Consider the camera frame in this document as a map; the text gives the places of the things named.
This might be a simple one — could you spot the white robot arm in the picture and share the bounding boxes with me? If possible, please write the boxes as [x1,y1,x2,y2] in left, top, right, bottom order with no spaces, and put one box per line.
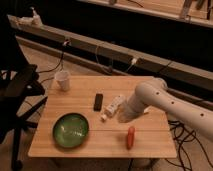
[118,78,213,141]

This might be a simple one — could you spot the orange carrot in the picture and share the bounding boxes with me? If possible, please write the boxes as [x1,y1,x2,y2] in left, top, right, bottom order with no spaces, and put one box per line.
[126,126,135,150]

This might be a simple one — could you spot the grey metal rail beam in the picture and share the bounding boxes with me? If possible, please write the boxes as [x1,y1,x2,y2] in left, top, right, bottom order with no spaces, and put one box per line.
[9,16,213,89]

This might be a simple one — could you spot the white paper cup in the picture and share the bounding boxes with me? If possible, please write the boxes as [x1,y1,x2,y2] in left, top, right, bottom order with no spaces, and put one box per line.
[54,70,70,91]

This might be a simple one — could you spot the black floor cables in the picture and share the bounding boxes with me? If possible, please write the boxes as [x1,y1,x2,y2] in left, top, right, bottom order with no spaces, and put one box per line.
[165,119,213,171]

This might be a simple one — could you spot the black office chair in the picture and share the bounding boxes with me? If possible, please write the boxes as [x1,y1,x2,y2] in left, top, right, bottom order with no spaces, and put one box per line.
[0,13,49,171]

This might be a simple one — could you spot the green ceramic bowl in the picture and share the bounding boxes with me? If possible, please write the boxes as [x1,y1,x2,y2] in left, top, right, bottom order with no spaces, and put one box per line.
[52,113,89,148]

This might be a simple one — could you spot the white device on rail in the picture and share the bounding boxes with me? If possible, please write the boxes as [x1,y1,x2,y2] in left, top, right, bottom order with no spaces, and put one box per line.
[16,7,43,27]

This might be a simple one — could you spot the white plastic bottle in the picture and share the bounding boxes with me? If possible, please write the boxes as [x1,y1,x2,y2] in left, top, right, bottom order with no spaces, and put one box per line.
[101,95,125,122]

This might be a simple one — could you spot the black rectangular block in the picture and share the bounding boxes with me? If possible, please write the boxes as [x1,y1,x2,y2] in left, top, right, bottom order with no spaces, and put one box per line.
[93,94,103,111]

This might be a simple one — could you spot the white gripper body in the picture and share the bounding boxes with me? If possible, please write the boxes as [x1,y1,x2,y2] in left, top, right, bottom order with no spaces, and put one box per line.
[117,105,134,123]

